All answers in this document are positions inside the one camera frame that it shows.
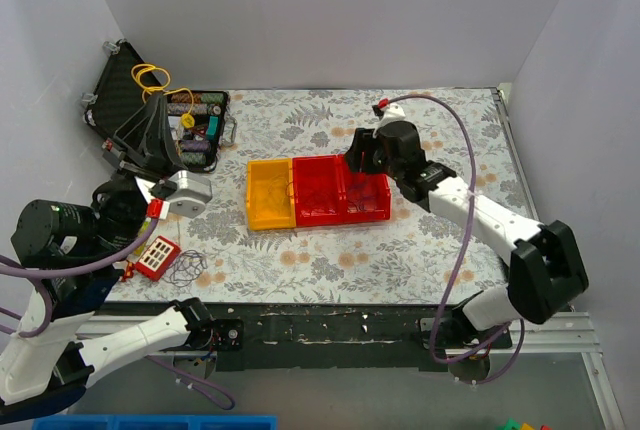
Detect red plastic bin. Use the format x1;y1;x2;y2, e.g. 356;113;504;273
341;157;391;224
292;155;343;227

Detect red wire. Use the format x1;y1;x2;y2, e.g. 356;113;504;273
297;179;341;216

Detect yellow plastic bin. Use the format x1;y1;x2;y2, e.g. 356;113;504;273
246;159;296;231

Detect purple wire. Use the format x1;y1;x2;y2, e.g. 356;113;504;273
167;179;381;287

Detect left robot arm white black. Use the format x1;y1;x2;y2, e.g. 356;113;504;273
1;91;213;424

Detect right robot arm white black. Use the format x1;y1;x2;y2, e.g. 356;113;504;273
345;121;589;348

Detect black poker chip case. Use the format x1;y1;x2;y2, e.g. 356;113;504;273
83;39;237;174

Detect red white toy block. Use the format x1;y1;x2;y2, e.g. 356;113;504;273
121;236;181;282

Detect blue plastic tray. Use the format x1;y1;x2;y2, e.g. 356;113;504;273
32;415;277;430

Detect green red toy blocks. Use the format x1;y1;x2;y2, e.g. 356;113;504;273
497;418;551;430

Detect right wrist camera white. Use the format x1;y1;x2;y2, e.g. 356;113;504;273
372;98;406;129

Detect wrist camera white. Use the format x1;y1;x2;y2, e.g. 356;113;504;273
372;98;406;129
150;170;212;218

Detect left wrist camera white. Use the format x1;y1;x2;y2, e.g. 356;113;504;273
150;170;212;218

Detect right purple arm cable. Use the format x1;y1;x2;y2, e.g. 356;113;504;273
384;93;526;382

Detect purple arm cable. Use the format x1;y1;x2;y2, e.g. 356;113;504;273
384;93;526;382
0;214;236;410

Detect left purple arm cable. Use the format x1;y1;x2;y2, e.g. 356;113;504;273
0;214;236;410

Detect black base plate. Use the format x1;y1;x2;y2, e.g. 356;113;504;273
175;303;447;373

